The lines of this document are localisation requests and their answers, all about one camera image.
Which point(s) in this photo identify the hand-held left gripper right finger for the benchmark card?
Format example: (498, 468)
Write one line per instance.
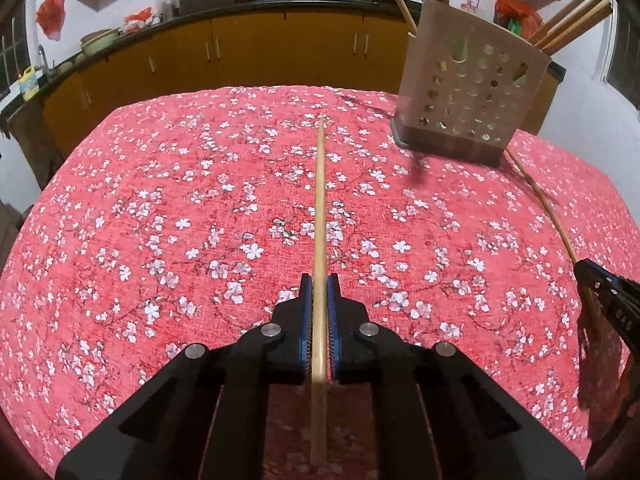
(334, 340)

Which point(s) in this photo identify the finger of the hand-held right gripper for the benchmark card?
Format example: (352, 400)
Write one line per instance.
(615, 300)

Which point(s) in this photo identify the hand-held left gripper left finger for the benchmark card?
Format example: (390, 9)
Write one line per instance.
(305, 330)

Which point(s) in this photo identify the beige perforated utensil holder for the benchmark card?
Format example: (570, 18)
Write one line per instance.
(435, 35)

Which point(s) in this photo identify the red floral tablecloth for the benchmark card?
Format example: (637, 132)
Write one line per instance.
(175, 210)

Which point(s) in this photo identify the barred window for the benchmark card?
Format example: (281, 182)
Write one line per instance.
(627, 55)
(10, 50)

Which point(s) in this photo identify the large red plastic bag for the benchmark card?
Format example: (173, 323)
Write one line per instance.
(515, 10)

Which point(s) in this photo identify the black kitchen countertop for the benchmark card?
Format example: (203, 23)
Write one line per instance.
(280, 5)

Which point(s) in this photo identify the pink bottle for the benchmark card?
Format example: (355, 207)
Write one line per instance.
(467, 6)

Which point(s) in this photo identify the red and white plastic bag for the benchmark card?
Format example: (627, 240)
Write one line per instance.
(140, 20)

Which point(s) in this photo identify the green basin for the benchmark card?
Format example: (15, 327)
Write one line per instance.
(100, 42)

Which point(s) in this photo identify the clear plastic bag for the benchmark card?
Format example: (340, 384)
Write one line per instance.
(169, 0)

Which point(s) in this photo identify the yellow detergent bottle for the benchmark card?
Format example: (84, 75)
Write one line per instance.
(29, 84)

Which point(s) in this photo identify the metal faucet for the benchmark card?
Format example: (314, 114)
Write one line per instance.
(42, 57)

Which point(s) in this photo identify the red plastic bag on hook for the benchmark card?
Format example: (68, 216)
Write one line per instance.
(51, 15)

